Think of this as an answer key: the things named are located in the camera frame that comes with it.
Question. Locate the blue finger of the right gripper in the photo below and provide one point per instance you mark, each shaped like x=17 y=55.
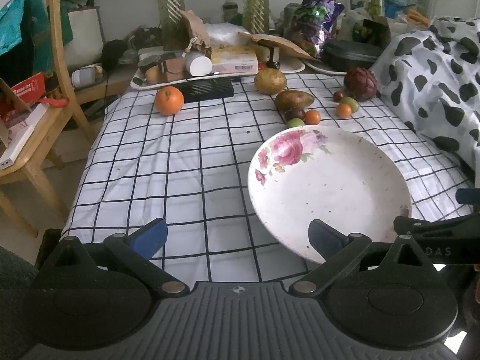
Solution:
x=468 y=197

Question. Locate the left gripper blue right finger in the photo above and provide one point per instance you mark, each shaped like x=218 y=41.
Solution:
x=326 y=240

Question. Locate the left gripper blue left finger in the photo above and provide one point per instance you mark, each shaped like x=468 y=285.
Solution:
x=149 y=239

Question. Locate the green tomato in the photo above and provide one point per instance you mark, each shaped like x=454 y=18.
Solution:
x=353 y=104
x=295 y=122

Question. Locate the orange tomato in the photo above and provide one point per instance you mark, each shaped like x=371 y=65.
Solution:
x=312 y=117
x=343 y=111

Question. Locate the dark purple tomato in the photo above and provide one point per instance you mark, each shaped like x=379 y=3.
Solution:
x=295 y=113

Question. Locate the large orange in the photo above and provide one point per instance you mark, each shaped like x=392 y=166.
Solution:
x=168 y=101

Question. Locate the small dark red tomato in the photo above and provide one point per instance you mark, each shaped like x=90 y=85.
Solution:
x=338 y=96

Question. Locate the brown mango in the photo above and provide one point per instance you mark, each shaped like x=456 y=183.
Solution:
x=293 y=99

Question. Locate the purple-red dragon fruit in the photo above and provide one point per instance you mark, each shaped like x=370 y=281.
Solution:
x=360 y=83

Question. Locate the round yellow-brown fruit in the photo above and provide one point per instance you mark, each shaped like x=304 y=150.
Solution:
x=270 y=81

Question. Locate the white floral plate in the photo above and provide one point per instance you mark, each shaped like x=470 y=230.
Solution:
x=323 y=172

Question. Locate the cow print blanket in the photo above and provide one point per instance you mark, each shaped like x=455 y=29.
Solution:
x=430 y=80

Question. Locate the wooden chair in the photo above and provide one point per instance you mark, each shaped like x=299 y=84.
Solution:
x=63 y=107

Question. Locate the black ribbed device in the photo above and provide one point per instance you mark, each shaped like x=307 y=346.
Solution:
x=203 y=90

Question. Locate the white tray right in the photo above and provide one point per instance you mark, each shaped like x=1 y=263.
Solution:
x=322 y=68

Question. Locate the small brown cardboard box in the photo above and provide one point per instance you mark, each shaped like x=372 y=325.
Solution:
x=173 y=69

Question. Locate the white cylinder container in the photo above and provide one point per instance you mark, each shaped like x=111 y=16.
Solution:
x=198 y=64

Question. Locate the black zip case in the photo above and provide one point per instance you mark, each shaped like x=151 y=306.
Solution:
x=344 y=55

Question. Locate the red box on chair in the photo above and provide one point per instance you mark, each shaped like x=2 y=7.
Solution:
x=21 y=97

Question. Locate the brown paper envelope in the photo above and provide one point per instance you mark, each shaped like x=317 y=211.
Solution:
x=284 y=44

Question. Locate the yellow white box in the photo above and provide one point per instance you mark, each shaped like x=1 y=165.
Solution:
x=234 y=59

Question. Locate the crumpled brown paper bag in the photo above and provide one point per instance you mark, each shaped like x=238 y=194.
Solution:
x=198 y=35

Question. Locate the purple snack bag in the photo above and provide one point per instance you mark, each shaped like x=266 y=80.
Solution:
x=312 y=23

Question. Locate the left woven plant vase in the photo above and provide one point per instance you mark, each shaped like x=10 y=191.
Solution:
x=173 y=29

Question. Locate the teal bag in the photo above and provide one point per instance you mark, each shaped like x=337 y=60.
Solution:
x=10 y=21

